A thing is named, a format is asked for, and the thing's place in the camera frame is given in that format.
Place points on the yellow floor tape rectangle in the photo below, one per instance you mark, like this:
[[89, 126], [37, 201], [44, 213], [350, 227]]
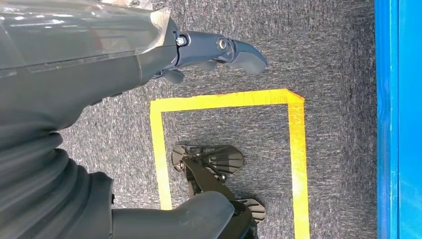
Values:
[[230, 99]]

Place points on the blue metal shelf rack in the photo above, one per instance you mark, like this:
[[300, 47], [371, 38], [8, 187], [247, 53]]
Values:
[[405, 115]]

